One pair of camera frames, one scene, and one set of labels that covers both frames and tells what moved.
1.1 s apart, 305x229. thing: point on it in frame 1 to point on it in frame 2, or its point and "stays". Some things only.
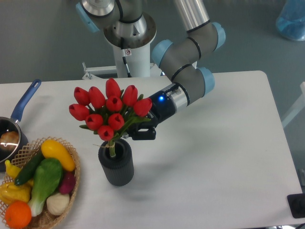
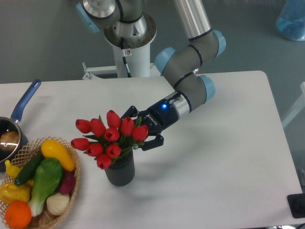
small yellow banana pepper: (11, 170) stays
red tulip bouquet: (110, 113) to (106, 142)
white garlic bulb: (57, 203) stays
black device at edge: (296, 202) stays
